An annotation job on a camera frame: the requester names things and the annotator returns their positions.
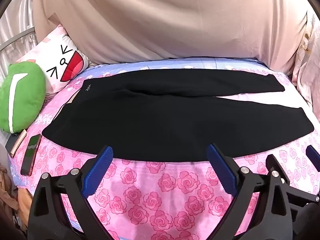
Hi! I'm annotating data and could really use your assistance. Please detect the black pants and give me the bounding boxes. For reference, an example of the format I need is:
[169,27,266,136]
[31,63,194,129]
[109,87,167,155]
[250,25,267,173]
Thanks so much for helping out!
[42,69,314,162]

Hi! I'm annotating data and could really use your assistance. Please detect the dark smartphone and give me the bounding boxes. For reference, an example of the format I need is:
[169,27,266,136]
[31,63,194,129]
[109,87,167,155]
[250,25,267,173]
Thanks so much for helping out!
[20,134,42,176]

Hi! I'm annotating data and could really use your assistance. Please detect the rose gold smartphone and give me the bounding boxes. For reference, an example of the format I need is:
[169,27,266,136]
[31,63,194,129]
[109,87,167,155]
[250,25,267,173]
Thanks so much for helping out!
[10,129,27,158]

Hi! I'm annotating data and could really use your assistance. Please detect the pale pink crumpled blanket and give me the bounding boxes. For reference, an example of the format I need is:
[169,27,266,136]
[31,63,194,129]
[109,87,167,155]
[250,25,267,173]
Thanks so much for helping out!
[292,11,319,119]

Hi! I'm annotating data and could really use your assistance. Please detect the green plush pillow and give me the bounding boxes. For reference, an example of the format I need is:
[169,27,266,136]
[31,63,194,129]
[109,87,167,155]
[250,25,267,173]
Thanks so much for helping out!
[1,61,46,134]

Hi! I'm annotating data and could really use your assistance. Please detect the white cartoon face pillow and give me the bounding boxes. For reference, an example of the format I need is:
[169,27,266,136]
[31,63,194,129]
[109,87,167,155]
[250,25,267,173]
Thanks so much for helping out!
[17,25,91,96]

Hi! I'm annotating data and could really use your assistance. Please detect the beige curtain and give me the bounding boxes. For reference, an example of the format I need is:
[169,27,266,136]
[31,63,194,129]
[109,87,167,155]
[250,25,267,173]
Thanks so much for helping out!
[33,0,309,72]

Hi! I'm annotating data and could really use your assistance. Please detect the metal bed rail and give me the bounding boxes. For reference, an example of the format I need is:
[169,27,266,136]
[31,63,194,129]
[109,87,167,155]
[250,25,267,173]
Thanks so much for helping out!
[0,27,35,51]

